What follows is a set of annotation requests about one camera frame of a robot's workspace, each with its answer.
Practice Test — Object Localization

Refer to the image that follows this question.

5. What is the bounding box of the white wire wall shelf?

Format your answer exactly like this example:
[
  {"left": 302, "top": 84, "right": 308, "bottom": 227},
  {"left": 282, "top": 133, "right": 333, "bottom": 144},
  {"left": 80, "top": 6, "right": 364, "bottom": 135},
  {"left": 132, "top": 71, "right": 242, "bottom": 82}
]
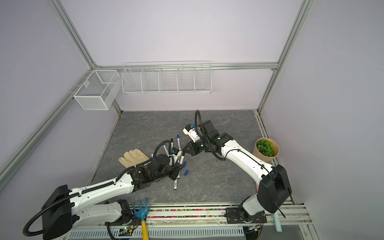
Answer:
[{"left": 121, "top": 61, "right": 213, "bottom": 94}]

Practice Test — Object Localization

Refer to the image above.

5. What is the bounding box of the blue garden rake yellow handle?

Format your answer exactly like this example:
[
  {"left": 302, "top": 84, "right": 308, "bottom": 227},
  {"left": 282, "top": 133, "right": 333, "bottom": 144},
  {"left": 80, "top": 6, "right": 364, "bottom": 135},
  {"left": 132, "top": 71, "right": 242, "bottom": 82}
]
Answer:
[{"left": 133, "top": 199, "right": 149, "bottom": 240}]

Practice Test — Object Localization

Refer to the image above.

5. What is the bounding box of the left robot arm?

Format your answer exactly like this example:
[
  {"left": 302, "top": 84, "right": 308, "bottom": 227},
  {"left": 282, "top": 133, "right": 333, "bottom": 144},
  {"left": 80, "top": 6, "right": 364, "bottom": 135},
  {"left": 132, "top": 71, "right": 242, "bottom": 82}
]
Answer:
[{"left": 23, "top": 140, "right": 185, "bottom": 240}]

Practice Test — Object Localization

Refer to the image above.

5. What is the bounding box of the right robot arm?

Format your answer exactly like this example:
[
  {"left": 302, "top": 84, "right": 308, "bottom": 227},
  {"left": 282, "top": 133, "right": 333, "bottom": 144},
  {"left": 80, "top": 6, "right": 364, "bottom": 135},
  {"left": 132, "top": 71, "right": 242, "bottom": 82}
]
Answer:
[{"left": 179, "top": 111, "right": 292, "bottom": 223}]

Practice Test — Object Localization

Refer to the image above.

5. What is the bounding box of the beige cloth glove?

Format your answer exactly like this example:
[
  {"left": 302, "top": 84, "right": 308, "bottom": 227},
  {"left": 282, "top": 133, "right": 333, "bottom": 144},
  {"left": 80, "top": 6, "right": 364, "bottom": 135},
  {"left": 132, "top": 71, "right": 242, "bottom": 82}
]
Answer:
[{"left": 119, "top": 149, "right": 150, "bottom": 168}]

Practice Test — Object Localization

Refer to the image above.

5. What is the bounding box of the light blue garden trowel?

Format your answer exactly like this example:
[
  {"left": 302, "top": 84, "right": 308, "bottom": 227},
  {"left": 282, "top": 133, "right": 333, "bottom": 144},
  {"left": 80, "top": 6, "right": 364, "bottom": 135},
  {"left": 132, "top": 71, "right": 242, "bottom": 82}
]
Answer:
[{"left": 274, "top": 212, "right": 283, "bottom": 233}]

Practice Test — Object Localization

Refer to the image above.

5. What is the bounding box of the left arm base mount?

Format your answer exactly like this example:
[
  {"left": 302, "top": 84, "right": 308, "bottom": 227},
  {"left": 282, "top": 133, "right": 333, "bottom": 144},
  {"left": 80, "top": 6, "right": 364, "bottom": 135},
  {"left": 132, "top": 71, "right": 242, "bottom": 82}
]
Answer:
[{"left": 105, "top": 207, "right": 139, "bottom": 227}]

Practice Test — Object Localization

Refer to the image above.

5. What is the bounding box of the potted green plant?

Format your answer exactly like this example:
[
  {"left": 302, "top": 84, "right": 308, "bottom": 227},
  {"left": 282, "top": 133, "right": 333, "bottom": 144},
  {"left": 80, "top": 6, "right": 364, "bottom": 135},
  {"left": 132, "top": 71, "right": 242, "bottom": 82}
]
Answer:
[{"left": 253, "top": 138, "right": 280, "bottom": 163}]

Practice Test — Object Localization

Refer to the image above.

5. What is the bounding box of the white mesh cube basket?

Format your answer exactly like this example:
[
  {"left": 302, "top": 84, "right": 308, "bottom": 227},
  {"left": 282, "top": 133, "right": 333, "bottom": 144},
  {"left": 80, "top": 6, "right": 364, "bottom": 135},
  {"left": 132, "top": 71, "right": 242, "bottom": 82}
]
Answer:
[{"left": 74, "top": 70, "right": 122, "bottom": 111}]

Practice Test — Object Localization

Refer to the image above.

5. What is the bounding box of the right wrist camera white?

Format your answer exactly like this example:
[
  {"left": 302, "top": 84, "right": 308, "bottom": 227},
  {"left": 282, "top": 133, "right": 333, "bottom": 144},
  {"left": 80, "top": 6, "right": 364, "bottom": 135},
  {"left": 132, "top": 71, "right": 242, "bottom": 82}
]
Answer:
[{"left": 183, "top": 124, "right": 202, "bottom": 143}]

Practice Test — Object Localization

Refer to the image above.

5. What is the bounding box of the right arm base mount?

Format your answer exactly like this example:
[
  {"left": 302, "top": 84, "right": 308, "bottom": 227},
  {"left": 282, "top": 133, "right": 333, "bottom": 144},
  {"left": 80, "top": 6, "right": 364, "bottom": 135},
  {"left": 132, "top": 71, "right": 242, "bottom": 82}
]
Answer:
[{"left": 225, "top": 207, "right": 267, "bottom": 224}]

